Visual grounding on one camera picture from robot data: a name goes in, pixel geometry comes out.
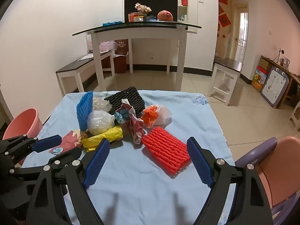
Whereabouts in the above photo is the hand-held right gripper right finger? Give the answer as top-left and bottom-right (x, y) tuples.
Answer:
(187, 137), (273, 225)

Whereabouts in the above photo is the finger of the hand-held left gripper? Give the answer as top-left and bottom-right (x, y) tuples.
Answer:
(0, 134), (62, 162)
(9, 147), (83, 181)

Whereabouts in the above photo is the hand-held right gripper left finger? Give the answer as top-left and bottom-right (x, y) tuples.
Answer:
(26, 139), (110, 225)

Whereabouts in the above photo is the pink patterned paper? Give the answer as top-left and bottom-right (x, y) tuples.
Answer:
(49, 130), (88, 155)

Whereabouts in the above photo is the yellow plastic bag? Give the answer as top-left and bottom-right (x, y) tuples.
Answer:
(81, 126), (124, 152)

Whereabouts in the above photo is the pink plastic bucket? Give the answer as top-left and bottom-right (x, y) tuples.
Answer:
(2, 108), (43, 166)

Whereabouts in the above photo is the red foam net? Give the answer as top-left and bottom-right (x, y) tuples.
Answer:
(141, 127), (191, 175)

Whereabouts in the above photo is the blue foam net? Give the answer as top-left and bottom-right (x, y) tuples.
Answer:
(76, 91), (94, 132)

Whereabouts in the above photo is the patterned paper wrapper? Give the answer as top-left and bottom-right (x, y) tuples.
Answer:
(114, 99), (147, 145)

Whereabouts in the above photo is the clear plastic wrap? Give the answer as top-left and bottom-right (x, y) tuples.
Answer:
(92, 97), (112, 112)

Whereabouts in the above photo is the translucent white plastic bag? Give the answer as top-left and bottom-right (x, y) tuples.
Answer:
(152, 105), (173, 125)

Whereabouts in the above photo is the orange plastic bag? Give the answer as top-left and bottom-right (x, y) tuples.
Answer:
(141, 105), (160, 128)

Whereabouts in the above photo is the black foam net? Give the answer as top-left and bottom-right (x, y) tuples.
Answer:
(104, 86), (146, 116)

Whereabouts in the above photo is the light blue tablecloth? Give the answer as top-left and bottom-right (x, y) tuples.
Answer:
(21, 89), (236, 225)

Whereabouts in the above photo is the pink and purple chair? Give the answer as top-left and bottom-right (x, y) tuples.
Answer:
(234, 135), (300, 225)

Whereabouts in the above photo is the black-topped white bench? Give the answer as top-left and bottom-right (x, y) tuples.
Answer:
(56, 50), (115, 96)

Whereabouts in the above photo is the red carton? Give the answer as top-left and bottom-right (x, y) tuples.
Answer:
(101, 55), (128, 74)

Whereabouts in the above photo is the colourful carton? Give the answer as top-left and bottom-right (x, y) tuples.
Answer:
(251, 66), (269, 93)

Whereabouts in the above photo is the black-topped white stool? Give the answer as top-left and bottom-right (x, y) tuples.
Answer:
(208, 57), (244, 106)

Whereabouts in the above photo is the purple framed drawing board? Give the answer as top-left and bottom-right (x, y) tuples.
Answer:
(261, 67), (292, 108)

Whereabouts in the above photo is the white plastic stool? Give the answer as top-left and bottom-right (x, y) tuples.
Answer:
(289, 103), (300, 132)

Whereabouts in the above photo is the pink plastic bag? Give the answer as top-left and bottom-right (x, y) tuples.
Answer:
(86, 34), (118, 53)

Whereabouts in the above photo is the cardboard box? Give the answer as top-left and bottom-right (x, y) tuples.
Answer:
(259, 57), (272, 70)

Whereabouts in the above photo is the dark red box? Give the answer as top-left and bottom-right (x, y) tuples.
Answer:
(115, 39), (129, 56)

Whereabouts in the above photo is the wooden desk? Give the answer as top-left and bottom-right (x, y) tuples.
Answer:
(260, 55), (300, 109)

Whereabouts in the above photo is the white table with glass top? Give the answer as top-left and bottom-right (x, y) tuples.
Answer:
(72, 21), (202, 92)

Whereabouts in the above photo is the white door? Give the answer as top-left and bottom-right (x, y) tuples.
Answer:
(231, 2), (249, 62)

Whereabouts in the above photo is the orange ball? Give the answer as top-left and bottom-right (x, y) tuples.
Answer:
(157, 10), (174, 22)

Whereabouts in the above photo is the black television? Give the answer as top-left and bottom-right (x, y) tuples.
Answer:
(124, 0), (179, 23)

